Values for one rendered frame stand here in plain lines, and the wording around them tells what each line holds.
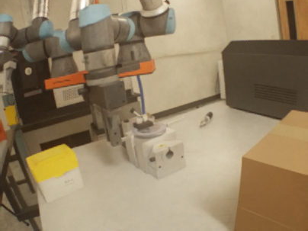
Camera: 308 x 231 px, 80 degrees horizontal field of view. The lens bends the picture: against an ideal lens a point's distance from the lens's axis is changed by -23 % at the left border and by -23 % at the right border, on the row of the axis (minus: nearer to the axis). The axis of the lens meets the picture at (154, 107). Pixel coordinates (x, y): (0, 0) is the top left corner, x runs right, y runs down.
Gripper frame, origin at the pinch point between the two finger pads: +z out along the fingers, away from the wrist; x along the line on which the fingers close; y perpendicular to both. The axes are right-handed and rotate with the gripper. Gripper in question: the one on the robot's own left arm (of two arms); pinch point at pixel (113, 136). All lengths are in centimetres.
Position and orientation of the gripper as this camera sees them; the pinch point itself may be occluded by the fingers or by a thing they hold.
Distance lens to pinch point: 56.0
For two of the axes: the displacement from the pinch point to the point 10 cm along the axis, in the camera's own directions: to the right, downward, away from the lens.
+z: 1.3, 9.6, 2.7
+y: -8.4, 2.5, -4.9
